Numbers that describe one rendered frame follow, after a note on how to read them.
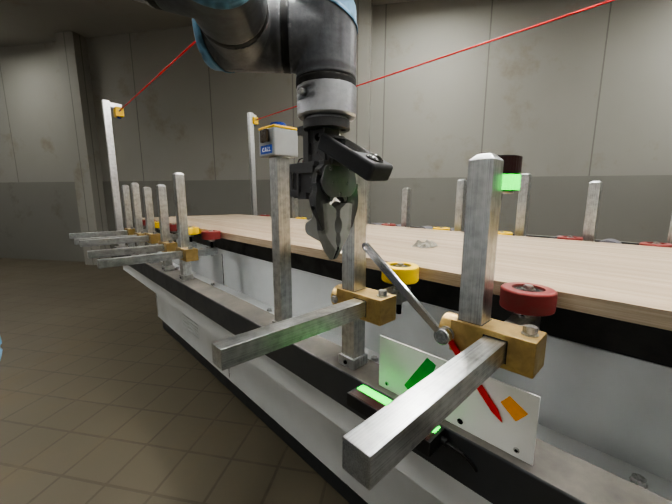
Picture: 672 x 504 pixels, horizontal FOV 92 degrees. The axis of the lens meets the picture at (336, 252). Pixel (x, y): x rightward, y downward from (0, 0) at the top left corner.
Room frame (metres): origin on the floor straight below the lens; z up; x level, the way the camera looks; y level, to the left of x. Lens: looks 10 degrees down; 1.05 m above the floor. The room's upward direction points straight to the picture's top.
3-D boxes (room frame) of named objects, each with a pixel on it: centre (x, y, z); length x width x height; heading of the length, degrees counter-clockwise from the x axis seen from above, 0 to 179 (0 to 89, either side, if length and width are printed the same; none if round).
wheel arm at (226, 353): (0.55, 0.00, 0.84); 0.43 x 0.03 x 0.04; 134
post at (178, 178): (1.37, 0.65, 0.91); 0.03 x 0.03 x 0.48; 44
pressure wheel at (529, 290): (0.51, -0.31, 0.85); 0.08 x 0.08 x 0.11
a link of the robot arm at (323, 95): (0.52, 0.02, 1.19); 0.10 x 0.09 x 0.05; 134
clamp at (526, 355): (0.45, -0.23, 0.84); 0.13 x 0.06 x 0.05; 44
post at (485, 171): (0.46, -0.21, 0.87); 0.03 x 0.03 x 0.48; 44
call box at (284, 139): (0.83, 0.14, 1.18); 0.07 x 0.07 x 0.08; 44
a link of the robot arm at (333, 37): (0.52, 0.02, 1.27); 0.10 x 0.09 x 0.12; 95
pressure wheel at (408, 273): (0.69, -0.14, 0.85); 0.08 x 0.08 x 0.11
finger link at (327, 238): (0.51, 0.03, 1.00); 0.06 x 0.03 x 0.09; 44
